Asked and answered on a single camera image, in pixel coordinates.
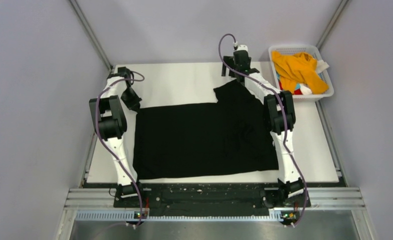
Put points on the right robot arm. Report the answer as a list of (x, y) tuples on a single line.
[(279, 117)]

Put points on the white cable duct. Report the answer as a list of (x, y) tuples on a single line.
[(132, 216)]

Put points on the orange t shirt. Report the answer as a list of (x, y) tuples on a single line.
[(299, 67)]

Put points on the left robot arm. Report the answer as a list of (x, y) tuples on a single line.
[(108, 113)]

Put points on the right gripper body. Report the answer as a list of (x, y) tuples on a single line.
[(249, 59)]

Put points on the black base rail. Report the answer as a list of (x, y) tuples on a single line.
[(209, 199)]

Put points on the red blue cloth in basket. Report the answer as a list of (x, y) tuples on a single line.
[(290, 85)]

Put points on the white cloth in basket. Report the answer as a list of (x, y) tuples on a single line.
[(321, 66)]

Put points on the black t shirt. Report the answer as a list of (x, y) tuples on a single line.
[(204, 139)]

